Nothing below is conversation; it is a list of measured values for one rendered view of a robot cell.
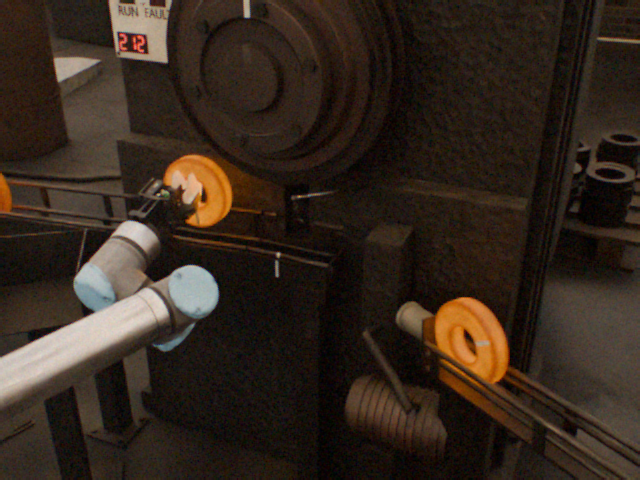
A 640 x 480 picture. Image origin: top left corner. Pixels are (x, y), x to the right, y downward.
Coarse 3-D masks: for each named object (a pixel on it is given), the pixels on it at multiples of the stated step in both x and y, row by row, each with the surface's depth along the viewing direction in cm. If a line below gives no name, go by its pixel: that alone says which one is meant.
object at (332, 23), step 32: (192, 0) 129; (288, 0) 119; (320, 0) 118; (320, 32) 119; (352, 32) 119; (352, 64) 121; (352, 96) 124; (320, 128) 127; (352, 128) 127; (256, 160) 139; (288, 160) 135; (320, 160) 132
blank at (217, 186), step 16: (192, 160) 147; (208, 160) 148; (208, 176) 146; (224, 176) 148; (208, 192) 148; (224, 192) 147; (208, 208) 150; (224, 208) 149; (192, 224) 154; (208, 224) 152
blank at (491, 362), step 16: (448, 304) 123; (464, 304) 119; (480, 304) 119; (448, 320) 124; (464, 320) 120; (480, 320) 116; (496, 320) 117; (448, 336) 125; (480, 336) 117; (496, 336) 116; (448, 352) 126; (464, 352) 125; (480, 352) 118; (496, 352) 115; (480, 368) 119; (496, 368) 116; (480, 384) 120
